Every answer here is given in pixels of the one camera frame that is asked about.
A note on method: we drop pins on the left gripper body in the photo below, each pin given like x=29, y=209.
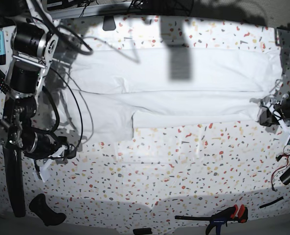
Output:
x=282, y=108

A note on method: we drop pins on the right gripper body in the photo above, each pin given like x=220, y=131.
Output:
x=38, y=146

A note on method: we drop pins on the white T-shirt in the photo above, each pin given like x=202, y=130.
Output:
x=109, y=95

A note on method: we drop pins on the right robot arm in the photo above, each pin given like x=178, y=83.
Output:
x=33, y=47

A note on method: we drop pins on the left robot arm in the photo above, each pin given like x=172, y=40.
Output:
x=282, y=86

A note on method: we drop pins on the black T-shaped stand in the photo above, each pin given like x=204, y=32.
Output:
x=13, y=167

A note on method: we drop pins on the black game controller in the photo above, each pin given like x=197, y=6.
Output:
x=49, y=217

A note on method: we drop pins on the black orange bar clamp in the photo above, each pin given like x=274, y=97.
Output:
x=221, y=218

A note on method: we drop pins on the blue highlighter marker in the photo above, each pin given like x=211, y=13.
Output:
x=2, y=49

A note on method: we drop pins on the small black flat bar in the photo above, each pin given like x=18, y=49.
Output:
x=142, y=231

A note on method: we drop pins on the black clip at table edge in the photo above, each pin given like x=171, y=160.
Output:
x=109, y=23

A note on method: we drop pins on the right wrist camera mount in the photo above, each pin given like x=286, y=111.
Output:
x=42, y=172

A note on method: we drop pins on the black cable sleeve piece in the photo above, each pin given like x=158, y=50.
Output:
x=271, y=203

